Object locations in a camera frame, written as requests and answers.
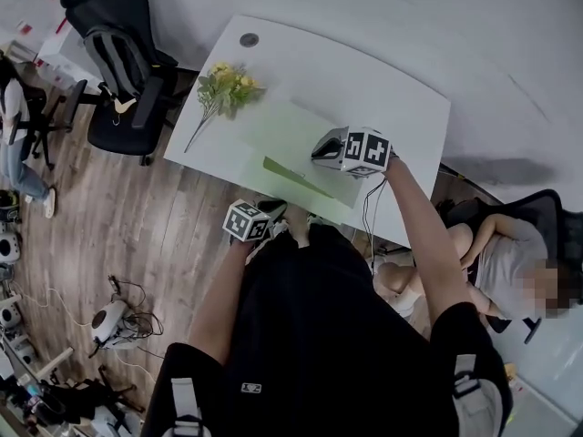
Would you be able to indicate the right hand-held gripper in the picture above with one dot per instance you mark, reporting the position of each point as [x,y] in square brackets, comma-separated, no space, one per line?
[364,149]

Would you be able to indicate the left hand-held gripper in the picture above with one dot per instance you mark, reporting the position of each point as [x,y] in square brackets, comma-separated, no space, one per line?
[246,221]

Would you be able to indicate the light green folder item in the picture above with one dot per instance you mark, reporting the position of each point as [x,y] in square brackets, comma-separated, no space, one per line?
[291,135]

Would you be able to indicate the person's right forearm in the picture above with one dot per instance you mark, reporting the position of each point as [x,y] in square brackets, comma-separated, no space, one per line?
[419,244]

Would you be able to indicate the person's left forearm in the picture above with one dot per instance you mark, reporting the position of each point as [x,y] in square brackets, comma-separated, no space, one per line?
[218,303]

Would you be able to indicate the person's black clothing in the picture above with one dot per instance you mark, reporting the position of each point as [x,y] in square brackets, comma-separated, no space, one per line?
[319,335]

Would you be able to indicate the yellow artificial flower bouquet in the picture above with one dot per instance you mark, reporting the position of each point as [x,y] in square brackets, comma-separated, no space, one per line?
[228,87]

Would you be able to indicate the black high-back office chair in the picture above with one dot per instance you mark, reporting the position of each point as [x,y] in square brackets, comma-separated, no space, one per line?
[132,125]

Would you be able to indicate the beige wooden hanger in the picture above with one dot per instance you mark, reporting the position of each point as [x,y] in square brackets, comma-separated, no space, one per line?
[124,105]

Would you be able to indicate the white round device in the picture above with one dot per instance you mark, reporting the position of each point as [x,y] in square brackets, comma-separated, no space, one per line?
[9,318]
[109,321]
[8,247]

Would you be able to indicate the black mesh office chair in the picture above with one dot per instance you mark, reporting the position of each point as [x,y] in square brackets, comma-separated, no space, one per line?
[542,212]

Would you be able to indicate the grey backpack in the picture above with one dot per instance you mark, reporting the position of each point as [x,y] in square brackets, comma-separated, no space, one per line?
[116,62]

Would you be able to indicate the black swivel chair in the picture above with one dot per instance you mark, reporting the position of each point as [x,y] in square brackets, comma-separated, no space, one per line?
[43,125]

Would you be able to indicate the light wooden bar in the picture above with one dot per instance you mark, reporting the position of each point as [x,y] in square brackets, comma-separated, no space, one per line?
[54,362]

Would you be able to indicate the dark helmet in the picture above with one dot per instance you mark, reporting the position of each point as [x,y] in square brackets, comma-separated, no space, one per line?
[8,205]

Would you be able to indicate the black equipment pile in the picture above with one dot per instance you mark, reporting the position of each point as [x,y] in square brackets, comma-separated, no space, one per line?
[77,399]

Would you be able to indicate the white boxes with red labels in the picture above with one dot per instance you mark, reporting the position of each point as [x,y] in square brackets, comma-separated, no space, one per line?
[59,48]

